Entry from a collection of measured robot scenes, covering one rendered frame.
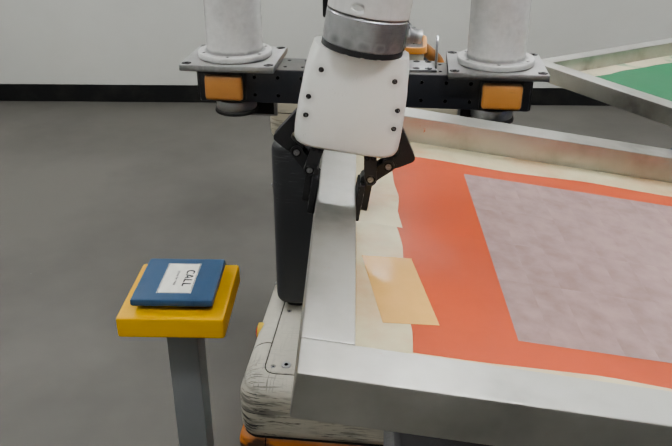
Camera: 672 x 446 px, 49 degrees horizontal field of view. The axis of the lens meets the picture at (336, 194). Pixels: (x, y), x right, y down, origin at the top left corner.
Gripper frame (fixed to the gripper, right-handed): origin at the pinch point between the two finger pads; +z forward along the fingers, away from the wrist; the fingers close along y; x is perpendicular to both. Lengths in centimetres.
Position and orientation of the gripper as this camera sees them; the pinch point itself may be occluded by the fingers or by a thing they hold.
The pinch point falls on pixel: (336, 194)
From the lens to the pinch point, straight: 73.6
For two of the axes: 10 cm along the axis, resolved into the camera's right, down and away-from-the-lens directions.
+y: -9.9, -1.5, -0.4
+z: -1.6, 8.9, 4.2
